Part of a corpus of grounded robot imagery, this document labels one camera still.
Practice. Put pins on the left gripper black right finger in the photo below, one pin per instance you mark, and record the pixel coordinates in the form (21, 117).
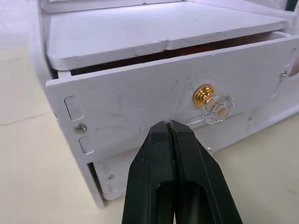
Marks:
(198, 177)

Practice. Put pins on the white cosmetics organizer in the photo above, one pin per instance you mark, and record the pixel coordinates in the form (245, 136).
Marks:
(116, 32)

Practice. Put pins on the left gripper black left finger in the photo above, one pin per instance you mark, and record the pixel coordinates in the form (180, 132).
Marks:
(149, 175)

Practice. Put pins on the white lower drawer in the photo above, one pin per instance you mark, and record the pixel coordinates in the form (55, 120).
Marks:
(112, 182)

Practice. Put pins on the white drawer with crystal knob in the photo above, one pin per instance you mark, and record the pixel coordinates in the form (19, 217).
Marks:
(140, 105)

